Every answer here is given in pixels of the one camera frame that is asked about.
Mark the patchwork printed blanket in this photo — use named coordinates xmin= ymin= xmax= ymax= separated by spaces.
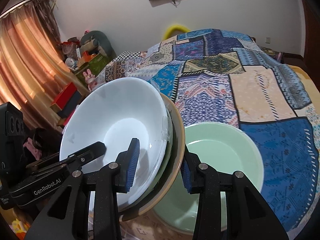
xmin=96 ymin=28 xmax=320 ymax=233

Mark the yellow foam ring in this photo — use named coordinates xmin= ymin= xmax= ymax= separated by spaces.
xmin=163 ymin=24 xmax=190 ymax=40

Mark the pink bowl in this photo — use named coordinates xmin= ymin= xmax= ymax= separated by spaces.
xmin=120 ymin=94 xmax=186 ymax=222

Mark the orange brown curtain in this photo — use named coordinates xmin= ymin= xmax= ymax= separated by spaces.
xmin=0 ymin=0 xmax=88 ymax=130

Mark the orange cardboard box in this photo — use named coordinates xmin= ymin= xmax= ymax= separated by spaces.
xmin=76 ymin=54 xmax=98 ymax=68

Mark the dark blue box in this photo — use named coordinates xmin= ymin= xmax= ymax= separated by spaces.
xmin=58 ymin=91 xmax=84 ymax=119

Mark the red mesh bag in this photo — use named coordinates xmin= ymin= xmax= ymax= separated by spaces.
xmin=61 ymin=37 xmax=80 ymax=55

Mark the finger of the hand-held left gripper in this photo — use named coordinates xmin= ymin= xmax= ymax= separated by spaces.
xmin=59 ymin=141 xmax=107 ymax=168

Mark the grey plush toy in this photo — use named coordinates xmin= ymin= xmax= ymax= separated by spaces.
xmin=79 ymin=31 xmax=116 ymax=58

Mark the green plate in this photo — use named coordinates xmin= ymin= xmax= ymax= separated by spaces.
xmin=150 ymin=122 xmax=265 ymax=233

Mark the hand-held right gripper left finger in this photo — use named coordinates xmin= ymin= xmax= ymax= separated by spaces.
xmin=24 ymin=138 xmax=140 ymax=240

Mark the white bowl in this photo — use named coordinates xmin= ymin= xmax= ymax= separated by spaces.
xmin=59 ymin=77 xmax=169 ymax=209

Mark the yellow plastic toy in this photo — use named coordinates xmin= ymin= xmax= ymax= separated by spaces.
xmin=11 ymin=219 xmax=29 ymax=234

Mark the pink rabbit toy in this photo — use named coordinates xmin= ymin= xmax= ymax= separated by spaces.
xmin=83 ymin=69 xmax=97 ymax=90

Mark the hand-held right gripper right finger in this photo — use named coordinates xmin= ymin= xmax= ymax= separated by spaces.
xmin=180 ymin=152 xmax=288 ymax=240

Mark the brown wooden door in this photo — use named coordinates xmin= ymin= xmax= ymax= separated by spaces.
xmin=301 ymin=0 xmax=320 ymax=75

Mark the red box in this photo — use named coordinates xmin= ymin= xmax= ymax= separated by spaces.
xmin=50 ymin=82 xmax=78 ymax=110

